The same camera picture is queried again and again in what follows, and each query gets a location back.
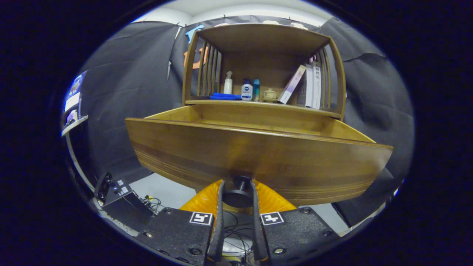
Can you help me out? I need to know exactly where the wooden countertop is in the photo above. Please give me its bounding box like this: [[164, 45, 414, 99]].
[[185, 99, 341, 119]]

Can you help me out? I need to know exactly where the white bottle with blue cap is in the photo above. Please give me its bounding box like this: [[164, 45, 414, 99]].
[[241, 79, 253, 101]]

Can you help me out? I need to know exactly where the purple book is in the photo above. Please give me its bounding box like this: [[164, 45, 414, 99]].
[[278, 65, 307, 105]]

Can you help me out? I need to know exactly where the white book with black lettering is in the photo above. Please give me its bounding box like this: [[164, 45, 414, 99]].
[[312, 61, 323, 110]]

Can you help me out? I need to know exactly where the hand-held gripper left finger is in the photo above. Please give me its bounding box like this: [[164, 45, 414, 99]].
[[136, 180, 227, 266]]

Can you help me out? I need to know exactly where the wooden drawer with black knob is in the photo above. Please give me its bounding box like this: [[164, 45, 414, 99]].
[[125, 103, 394, 209]]

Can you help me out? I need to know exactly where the plain white book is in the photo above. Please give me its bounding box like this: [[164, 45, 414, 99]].
[[305, 64, 314, 108]]

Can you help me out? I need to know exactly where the blue cloth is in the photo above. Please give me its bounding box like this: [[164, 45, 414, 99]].
[[210, 92, 242, 100]]

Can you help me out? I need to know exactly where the black equipment box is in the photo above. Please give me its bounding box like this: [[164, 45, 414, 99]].
[[94, 172, 155, 231]]

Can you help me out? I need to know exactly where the computer monitor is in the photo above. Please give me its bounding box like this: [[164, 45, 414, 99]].
[[64, 71, 88, 124]]

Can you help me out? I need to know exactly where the wooden cabinet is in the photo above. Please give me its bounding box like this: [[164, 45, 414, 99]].
[[182, 23, 347, 120]]

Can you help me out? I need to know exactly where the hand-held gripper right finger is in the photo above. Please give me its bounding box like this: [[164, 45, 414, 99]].
[[249, 179, 341, 266]]

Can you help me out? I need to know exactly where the dark patterned book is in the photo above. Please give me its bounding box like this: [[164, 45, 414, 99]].
[[297, 79, 307, 107]]

